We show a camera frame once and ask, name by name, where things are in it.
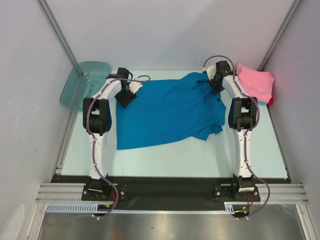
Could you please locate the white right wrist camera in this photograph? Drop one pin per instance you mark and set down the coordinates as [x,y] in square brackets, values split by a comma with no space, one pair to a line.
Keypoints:
[210,71]

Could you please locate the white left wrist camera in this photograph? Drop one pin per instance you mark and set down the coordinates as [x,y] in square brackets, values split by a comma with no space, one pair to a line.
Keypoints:
[134,86]

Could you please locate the pink folded t-shirt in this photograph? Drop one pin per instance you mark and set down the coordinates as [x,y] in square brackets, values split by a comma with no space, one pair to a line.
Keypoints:
[257,84]

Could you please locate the aluminium frame post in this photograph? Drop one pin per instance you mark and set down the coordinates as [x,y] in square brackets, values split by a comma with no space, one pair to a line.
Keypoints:
[49,15]
[280,33]

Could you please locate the light blue folded t-shirt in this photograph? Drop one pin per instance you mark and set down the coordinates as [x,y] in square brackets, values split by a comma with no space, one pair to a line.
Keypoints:
[261,103]

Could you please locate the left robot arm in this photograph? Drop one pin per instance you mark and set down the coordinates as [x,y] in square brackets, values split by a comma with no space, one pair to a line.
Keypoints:
[100,121]

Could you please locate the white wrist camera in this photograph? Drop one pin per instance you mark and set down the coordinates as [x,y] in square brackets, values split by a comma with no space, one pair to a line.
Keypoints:
[134,86]
[210,71]

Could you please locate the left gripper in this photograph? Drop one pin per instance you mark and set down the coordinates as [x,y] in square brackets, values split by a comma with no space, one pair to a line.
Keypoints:
[124,102]

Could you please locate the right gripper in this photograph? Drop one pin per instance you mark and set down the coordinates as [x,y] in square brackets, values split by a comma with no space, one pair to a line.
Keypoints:
[216,85]

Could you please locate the aluminium front rail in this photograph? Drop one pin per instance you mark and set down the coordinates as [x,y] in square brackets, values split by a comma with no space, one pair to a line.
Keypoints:
[72,193]

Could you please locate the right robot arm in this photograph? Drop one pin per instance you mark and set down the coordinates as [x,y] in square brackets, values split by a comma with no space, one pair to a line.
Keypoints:
[242,119]

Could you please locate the right aluminium frame post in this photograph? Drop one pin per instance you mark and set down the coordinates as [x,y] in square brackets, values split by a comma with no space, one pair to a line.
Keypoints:
[280,33]

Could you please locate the white slotted cable duct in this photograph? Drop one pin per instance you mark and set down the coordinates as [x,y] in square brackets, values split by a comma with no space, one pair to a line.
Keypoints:
[97,208]

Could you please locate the left aluminium frame post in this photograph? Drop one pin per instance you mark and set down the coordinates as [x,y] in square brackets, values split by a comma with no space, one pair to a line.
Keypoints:
[49,15]

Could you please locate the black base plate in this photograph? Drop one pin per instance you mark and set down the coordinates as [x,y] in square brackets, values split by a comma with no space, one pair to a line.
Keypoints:
[168,193]

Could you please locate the teal translucent plastic bin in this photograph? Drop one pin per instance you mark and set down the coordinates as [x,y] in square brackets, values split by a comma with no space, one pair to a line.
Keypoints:
[84,81]

